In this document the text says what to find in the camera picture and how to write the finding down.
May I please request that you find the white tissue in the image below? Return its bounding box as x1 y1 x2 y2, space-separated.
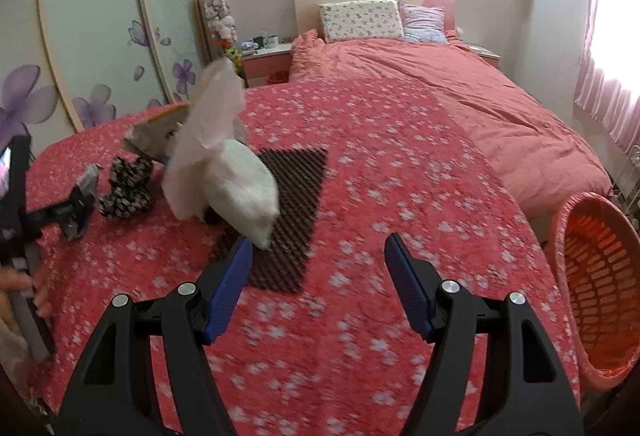
203 138 280 250

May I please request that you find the person's left hand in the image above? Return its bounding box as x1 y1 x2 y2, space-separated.
1 266 54 392

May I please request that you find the black white floral scrunchie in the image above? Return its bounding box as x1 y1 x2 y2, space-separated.
99 156 153 219

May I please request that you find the orange plastic laundry basket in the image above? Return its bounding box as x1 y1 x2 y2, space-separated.
544 193 639 393

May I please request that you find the red floral bedspread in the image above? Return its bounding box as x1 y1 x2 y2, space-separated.
27 79 580 435

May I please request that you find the dark brown textured mat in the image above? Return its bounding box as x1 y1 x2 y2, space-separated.
209 148 328 294

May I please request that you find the floral sliding wardrobe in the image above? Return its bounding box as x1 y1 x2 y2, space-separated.
1 0 205 152

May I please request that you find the salmon pink duvet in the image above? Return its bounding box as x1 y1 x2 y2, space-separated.
290 29 612 219

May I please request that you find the clear column of plush toys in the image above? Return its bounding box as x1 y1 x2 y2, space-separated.
204 0 241 70

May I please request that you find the pink white nightstand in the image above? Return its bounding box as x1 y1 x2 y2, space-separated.
241 43 292 88

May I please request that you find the white mug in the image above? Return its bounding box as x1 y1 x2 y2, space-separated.
265 34 279 48

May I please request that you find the pink curtain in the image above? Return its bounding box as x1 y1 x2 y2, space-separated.
574 0 639 151

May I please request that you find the pink striped pillow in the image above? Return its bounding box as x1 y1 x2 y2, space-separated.
398 1 448 44

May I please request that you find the white floral pillow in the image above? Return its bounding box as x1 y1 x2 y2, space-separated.
319 0 404 42

